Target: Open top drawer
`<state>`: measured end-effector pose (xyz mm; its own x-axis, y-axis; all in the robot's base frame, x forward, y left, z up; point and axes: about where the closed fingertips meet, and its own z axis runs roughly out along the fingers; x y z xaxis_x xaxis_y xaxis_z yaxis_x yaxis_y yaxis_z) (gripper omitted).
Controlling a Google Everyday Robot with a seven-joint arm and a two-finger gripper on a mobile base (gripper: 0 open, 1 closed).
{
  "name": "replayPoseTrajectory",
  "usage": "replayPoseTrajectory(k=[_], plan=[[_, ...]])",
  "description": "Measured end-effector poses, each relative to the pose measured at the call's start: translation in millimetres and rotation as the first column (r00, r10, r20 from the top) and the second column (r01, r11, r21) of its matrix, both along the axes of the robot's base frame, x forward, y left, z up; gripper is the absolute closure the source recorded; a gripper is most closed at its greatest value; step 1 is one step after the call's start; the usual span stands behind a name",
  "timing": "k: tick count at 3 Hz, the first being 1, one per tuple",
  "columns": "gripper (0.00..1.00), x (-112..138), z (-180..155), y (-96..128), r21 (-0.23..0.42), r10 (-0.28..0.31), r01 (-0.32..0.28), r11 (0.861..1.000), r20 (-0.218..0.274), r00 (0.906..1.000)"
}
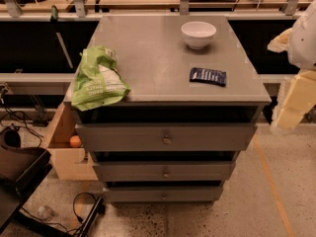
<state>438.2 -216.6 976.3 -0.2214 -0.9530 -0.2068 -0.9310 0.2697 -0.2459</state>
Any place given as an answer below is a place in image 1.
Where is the black floor cable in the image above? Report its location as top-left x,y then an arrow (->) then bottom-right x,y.
19,192 -> 100,237

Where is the grey bottom drawer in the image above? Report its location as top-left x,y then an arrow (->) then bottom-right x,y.
103,187 -> 223,203

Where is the black power strip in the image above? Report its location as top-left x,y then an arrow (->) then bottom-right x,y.
77,197 -> 106,237

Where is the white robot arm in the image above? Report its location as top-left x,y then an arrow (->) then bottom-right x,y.
268,1 -> 316,133

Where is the grey top drawer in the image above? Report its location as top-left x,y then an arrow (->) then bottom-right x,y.
76,123 -> 257,152

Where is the grey drawer cabinet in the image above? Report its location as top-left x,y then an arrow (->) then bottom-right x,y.
74,16 -> 271,189

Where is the black bin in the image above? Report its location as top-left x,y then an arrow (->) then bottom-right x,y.
0,127 -> 51,232

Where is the orange ball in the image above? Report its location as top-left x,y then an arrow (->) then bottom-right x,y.
69,135 -> 82,148

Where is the grey drawer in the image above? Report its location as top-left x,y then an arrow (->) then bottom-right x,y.
93,161 -> 235,182
76,123 -> 257,152
103,187 -> 223,203

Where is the green handled screwdriver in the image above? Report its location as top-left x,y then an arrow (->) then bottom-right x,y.
50,5 -> 74,69

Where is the wooden box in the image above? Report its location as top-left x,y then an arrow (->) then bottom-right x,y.
45,103 -> 97,181

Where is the dark blue snack packet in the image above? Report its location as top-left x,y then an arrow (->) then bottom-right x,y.
190,67 -> 227,87

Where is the grey middle drawer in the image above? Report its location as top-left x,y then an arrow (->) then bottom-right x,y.
93,161 -> 235,182

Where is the green chip bag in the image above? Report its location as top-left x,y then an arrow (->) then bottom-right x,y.
71,45 -> 130,112

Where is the white ceramic bowl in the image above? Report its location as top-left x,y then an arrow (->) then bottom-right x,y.
181,21 -> 216,49

